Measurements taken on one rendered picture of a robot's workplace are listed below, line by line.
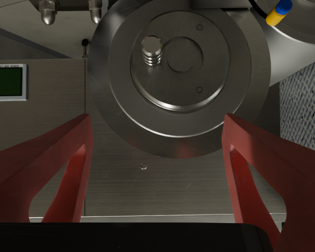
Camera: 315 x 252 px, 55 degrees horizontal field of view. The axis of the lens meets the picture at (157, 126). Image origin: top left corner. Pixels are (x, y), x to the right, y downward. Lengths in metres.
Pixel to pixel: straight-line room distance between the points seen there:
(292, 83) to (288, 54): 0.18
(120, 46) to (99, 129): 0.35
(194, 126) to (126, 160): 0.35
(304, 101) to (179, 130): 0.24
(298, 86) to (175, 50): 0.27
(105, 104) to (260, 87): 0.12
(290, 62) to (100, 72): 0.18
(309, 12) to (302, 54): 0.04
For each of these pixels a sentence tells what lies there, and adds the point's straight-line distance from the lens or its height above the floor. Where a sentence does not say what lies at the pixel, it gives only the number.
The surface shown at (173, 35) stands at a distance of 0.23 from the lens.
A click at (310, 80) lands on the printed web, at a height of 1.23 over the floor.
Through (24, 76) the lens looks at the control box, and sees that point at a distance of 0.63.
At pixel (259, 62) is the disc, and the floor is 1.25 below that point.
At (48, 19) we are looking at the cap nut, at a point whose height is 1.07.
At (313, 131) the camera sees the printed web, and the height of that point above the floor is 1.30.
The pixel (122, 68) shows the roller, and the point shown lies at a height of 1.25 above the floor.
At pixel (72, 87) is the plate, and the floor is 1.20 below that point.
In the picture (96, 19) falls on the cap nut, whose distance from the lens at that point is 0.62.
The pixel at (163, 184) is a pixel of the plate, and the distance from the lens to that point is 0.57.
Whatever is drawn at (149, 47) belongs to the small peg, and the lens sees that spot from 0.20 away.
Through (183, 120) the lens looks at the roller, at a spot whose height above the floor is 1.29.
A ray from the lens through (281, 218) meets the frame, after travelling 0.63.
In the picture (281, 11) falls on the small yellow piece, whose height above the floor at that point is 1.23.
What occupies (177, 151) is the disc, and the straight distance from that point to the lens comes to 0.24.
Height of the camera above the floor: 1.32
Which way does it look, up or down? 4 degrees down
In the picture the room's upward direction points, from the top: 179 degrees clockwise
